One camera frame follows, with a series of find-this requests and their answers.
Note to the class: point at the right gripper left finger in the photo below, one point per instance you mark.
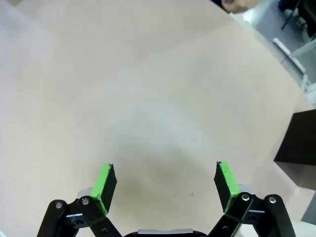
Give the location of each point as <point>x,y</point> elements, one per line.
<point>103,187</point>

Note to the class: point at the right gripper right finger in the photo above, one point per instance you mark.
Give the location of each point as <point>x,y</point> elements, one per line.
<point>228,185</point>

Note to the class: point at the person's bare hand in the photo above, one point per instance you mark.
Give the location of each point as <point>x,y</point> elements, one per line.
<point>238,6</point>

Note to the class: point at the black square box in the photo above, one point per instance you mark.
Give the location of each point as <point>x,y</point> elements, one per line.
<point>300,140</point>

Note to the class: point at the black office chair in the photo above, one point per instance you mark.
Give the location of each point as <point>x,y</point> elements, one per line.
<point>300,13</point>

